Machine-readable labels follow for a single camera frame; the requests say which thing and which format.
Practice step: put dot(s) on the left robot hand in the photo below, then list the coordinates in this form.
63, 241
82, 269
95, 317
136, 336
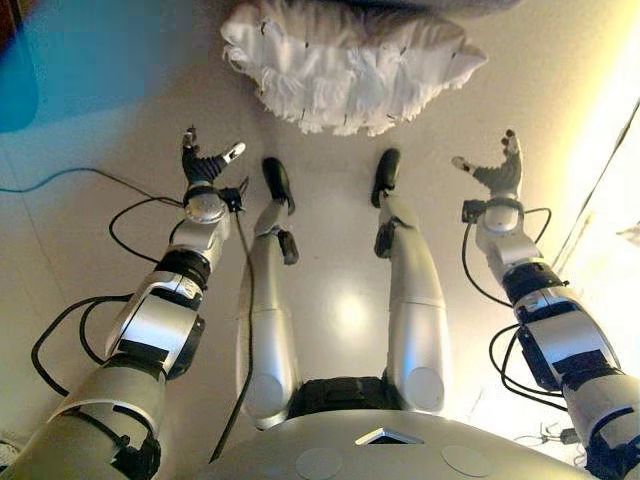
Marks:
200, 167

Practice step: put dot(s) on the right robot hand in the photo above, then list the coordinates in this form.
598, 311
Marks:
505, 177

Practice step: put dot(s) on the white fringed cushion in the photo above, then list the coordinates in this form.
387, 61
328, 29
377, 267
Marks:
350, 75

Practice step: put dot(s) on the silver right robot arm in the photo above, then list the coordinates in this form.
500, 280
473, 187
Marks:
565, 345

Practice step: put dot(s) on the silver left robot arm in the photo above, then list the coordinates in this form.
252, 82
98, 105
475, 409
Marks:
150, 320

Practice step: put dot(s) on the silver right robot leg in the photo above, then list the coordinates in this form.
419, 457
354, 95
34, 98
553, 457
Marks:
417, 325

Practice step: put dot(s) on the blue rounded object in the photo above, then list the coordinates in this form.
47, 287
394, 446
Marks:
15, 90

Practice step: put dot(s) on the grey power adapter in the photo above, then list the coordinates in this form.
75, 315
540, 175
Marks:
567, 436

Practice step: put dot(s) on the grey robot torso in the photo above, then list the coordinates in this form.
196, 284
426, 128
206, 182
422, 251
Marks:
390, 460

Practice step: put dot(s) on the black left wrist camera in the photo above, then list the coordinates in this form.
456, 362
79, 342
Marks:
232, 199

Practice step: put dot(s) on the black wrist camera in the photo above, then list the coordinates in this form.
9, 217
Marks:
471, 210
232, 199

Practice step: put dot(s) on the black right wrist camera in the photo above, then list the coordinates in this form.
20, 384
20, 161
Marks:
471, 210

